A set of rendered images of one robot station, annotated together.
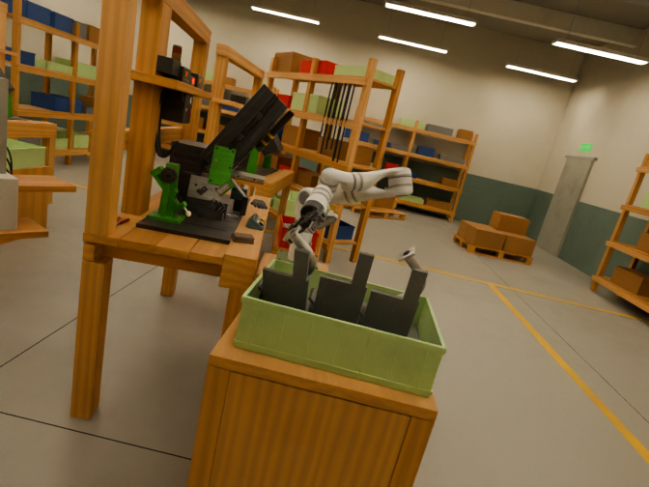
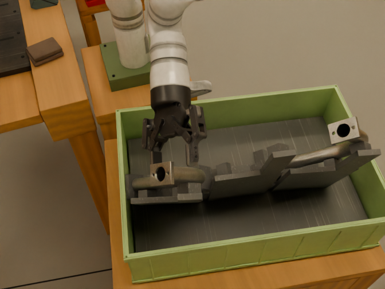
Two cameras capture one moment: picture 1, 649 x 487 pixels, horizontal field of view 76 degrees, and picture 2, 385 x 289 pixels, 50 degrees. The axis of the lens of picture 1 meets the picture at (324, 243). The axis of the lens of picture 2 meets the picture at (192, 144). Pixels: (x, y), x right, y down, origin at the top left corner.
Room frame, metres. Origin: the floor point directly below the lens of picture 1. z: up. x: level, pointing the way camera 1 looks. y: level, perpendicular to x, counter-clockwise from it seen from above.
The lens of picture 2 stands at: (0.81, 0.13, 1.78)
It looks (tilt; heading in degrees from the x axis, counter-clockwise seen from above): 54 degrees down; 348
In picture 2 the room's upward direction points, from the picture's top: straight up
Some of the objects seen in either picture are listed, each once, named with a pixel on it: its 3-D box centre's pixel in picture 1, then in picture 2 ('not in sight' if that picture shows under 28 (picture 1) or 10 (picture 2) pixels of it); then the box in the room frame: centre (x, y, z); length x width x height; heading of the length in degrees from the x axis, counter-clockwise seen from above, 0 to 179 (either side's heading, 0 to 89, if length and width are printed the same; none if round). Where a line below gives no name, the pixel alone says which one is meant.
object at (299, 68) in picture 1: (308, 149); not in sight; (5.76, 0.50, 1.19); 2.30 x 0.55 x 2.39; 40
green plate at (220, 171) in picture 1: (222, 165); not in sight; (2.30, 0.64, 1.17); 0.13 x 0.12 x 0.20; 8
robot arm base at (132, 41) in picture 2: (300, 241); (130, 36); (1.82, 0.11, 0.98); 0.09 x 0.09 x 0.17; 11
